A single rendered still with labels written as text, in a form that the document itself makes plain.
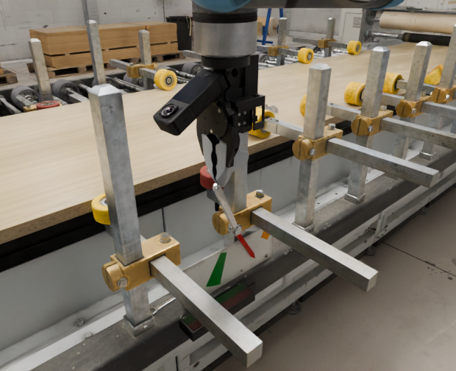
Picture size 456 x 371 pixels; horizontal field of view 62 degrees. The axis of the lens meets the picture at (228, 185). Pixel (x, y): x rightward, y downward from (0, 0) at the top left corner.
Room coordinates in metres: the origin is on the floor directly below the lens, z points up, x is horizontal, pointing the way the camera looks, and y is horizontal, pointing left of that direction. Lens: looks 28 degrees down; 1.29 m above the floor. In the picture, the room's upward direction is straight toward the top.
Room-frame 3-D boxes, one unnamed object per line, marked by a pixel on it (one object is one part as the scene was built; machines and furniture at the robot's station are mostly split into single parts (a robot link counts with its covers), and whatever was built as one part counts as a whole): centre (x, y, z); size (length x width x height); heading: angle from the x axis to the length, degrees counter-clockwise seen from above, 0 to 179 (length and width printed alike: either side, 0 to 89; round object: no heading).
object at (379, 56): (1.03, -0.39, 0.91); 0.03 x 0.03 x 0.48; 41
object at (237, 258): (0.66, -0.01, 0.75); 0.26 x 0.01 x 0.10; 131
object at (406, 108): (1.20, -0.60, 0.95); 0.13 x 0.06 x 0.05; 131
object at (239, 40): (0.58, 0.01, 1.22); 0.10 x 0.09 x 0.05; 41
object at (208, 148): (0.59, 0.01, 1.04); 0.06 x 0.03 x 0.09; 131
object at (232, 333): (0.52, 0.11, 0.84); 0.43 x 0.03 x 0.04; 41
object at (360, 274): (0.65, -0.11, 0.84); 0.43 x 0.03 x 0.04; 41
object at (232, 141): (0.55, 0.00, 1.08); 0.05 x 0.02 x 0.09; 41
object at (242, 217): (0.71, -0.03, 0.85); 0.13 x 0.06 x 0.05; 131
